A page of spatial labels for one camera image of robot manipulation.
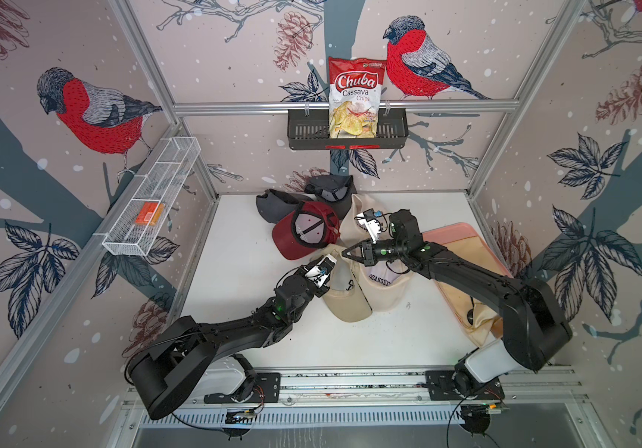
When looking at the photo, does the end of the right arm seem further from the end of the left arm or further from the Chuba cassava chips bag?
the Chuba cassava chips bag

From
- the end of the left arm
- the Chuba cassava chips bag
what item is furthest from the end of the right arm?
the Chuba cassava chips bag

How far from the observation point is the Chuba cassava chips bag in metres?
0.85
